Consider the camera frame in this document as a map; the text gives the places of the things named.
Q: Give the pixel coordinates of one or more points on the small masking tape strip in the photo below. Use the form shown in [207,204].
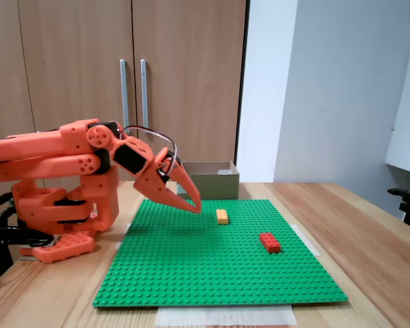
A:
[119,245]

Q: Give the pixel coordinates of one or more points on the wooden cabinet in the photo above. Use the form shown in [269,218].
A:
[71,51]

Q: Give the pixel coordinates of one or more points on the long masking tape strip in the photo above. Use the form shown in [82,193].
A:
[225,316]

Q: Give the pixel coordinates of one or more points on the green lego baseplate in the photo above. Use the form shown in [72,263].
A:
[208,266]

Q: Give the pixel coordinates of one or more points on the red lego block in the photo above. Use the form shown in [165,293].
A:
[270,242]

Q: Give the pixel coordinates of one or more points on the open cardboard box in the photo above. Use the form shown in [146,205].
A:
[218,186]

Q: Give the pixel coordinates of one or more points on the black table clamp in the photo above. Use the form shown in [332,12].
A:
[7,234]

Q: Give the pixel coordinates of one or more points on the short masking tape strip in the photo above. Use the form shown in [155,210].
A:
[312,247]

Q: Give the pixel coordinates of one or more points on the yellow lego block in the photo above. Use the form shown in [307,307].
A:
[222,217]

